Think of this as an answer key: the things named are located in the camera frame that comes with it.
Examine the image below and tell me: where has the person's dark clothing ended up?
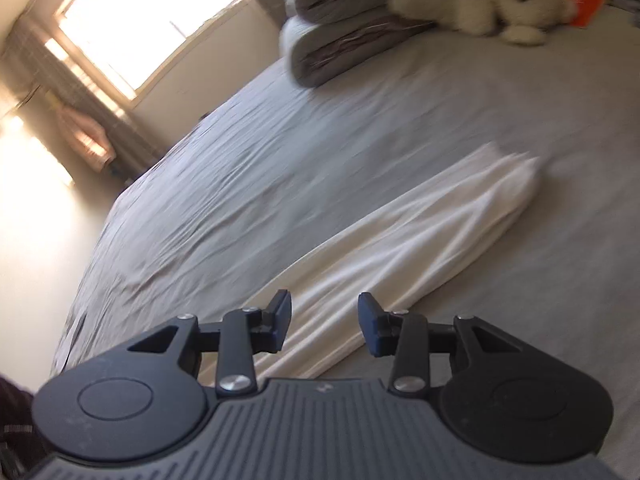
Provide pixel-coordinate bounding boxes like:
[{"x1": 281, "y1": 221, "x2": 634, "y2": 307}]
[{"x1": 0, "y1": 372, "x2": 56, "y2": 480}]

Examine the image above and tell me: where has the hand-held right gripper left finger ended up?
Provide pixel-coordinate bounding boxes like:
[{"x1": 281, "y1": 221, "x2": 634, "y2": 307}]
[{"x1": 127, "y1": 289, "x2": 293, "y2": 397}]

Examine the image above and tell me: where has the pink hanging cloth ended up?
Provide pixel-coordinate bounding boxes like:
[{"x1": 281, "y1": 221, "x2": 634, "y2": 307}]
[{"x1": 55, "y1": 102, "x2": 117, "y2": 172}]

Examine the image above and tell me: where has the white garment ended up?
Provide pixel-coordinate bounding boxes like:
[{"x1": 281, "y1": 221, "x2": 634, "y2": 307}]
[{"x1": 197, "y1": 142, "x2": 544, "y2": 386}]

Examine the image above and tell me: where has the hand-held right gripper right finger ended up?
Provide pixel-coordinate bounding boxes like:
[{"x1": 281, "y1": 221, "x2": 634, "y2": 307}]
[{"x1": 357, "y1": 291, "x2": 506, "y2": 395}]

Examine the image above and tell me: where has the bed with grey sheet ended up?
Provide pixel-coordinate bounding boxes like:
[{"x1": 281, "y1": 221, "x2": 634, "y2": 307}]
[{"x1": 50, "y1": 5, "x2": 640, "y2": 461}]

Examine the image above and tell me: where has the window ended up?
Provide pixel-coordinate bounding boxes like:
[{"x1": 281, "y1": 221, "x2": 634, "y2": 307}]
[{"x1": 55, "y1": 0, "x2": 249, "y2": 102}]

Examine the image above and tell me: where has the orange book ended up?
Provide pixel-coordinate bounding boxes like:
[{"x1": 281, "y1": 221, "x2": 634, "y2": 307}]
[{"x1": 545, "y1": 0, "x2": 610, "y2": 30}]

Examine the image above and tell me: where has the white plush bear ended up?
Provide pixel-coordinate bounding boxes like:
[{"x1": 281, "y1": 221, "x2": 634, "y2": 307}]
[{"x1": 387, "y1": 0, "x2": 577, "y2": 49}]

